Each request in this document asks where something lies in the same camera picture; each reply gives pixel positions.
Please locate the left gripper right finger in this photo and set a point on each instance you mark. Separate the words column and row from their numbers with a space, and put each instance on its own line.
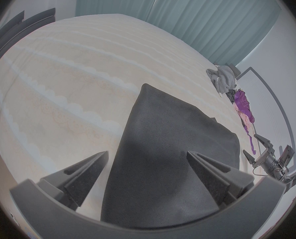
column 217, row 180

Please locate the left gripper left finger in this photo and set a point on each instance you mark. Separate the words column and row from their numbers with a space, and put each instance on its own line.
column 83, row 180

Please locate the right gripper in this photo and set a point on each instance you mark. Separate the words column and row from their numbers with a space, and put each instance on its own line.
column 266, row 158

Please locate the black T-shirt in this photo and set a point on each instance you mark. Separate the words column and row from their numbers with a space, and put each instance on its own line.
column 150, row 146

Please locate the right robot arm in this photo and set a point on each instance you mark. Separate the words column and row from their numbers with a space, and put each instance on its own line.
column 289, row 175

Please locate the bed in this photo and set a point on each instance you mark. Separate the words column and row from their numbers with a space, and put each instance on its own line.
column 63, row 83

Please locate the pink garment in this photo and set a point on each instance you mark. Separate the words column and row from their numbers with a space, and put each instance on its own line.
column 245, row 119

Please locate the purple satin garment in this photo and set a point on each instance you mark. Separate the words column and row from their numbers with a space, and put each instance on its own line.
column 242, row 102

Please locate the black shiny garment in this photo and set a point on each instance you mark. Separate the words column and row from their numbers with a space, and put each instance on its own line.
column 230, row 95

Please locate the grey knit garment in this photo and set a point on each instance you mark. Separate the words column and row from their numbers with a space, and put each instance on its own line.
column 223, row 80

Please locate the dark grey chest of drawers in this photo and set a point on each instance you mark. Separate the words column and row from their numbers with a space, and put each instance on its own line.
column 28, row 26

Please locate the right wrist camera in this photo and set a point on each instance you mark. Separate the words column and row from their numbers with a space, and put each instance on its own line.
column 287, row 153

